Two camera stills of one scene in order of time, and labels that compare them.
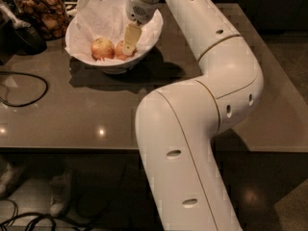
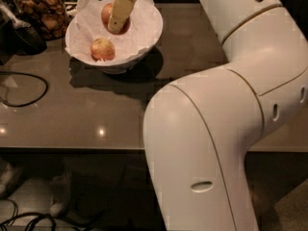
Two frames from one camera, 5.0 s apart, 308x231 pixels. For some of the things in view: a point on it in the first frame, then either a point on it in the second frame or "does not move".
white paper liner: [106, 17] does not move
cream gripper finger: [132, 35] → [122, 5]
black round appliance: [26, 40] does not move
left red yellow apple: [102, 48] does not move
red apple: [120, 54] → [106, 15]
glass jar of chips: [43, 7] does not move
